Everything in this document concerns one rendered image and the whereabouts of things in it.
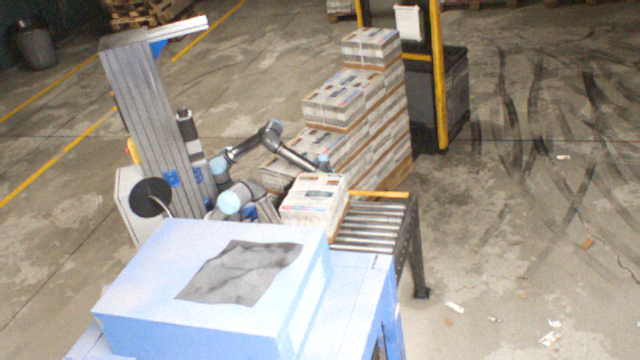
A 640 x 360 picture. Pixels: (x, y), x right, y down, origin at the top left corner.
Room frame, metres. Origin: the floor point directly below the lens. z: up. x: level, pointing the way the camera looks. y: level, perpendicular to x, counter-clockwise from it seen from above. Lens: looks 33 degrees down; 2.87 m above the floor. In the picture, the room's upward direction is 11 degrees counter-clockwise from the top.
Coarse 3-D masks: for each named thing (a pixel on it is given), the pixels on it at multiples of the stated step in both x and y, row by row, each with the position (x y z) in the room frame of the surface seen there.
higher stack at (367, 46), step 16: (352, 32) 4.46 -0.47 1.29; (368, 32) 4.40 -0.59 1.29; (384, 32) 4.32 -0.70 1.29; (352, 48) 4.28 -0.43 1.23; (368, 48) 4.18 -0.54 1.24; (384, 48) 4.13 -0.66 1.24; (400, 48) 4.30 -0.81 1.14; (368, 64) 4.19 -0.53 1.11; (384, 64) 4.11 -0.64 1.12; (400, 64) 4.28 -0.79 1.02; (384, 80) 4.11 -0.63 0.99; (400, 80) 4.26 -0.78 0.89; (400, 96) 4.25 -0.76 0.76; (400, 128) 4.19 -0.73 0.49; (400, 144) 4.18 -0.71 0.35; (400, 160) 4.16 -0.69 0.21; (400, 176) 4.14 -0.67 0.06
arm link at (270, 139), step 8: (264, 136) 3.17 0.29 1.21; (272, 136) 3.16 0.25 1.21; (264, 144) 3.15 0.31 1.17; (272, 144) 3.12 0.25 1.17; (280, 144) 3.12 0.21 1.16; (280, 152) 3.11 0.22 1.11; (288, 152) 3.11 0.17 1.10; (296, 152) 3.12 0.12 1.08; (288, 160) 3.10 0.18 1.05; (296, 160) 3.09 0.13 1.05; (304, 160) 3.09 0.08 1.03; (304, 168) 3.07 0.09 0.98; (312, 168) 3.07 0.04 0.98; (320, 168) 3.08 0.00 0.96
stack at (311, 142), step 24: (384, 120) 4.04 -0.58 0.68; (288, 144) 3.70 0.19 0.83; (312, 144) 3.63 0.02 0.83; (336, 144) 3.56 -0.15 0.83; (360, 144) 3.77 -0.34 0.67; (384, 144) 4.00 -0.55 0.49; (264, 168) 3.44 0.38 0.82; (288, 168) 3.37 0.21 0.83; (336, 168) 3.52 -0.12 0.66; (360, 168) 3.73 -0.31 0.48; (384, 168) 3.97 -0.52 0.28; (288, 192) 3.32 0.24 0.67
